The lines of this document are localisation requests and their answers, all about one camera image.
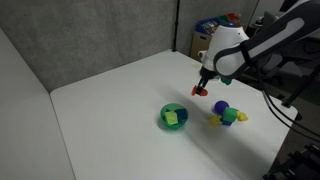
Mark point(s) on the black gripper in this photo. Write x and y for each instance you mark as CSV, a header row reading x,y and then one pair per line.
x,y
208,74

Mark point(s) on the orange toy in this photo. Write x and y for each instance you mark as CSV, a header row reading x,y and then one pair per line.
x,y
194,91

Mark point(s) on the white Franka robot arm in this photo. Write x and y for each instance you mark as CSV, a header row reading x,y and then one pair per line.
x,y
230,43

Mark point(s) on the yellow spiky toy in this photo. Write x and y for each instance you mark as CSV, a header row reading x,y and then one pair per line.
x,y
215,120

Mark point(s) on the yellow animal toy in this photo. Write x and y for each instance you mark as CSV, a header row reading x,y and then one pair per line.
x,y
242,116

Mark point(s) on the green bowl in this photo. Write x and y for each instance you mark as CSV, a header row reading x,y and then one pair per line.
x,y
171,127

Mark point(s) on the colourful toy box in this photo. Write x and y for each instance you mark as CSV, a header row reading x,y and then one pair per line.
x,y
210,24

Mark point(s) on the purple ball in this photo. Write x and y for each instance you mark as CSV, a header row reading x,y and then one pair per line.
x,y
220,106

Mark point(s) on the dark blue block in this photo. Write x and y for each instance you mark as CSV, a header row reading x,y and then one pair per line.
x,y
182,114

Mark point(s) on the lime green cube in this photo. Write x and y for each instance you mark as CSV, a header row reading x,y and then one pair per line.
x,y
171,118

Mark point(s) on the black tripod pole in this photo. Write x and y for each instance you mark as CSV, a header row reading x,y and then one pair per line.
x,y
175,25

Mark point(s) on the grey office chair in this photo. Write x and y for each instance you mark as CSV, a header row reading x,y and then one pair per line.
x,y
269,20

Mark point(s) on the black diagonal stand rod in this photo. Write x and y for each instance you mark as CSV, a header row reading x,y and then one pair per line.
x,y
301,87

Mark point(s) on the black monitor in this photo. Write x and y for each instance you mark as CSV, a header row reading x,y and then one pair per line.
x,y
288,5

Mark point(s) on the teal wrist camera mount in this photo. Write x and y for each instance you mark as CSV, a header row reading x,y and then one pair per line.
x,y
226,80

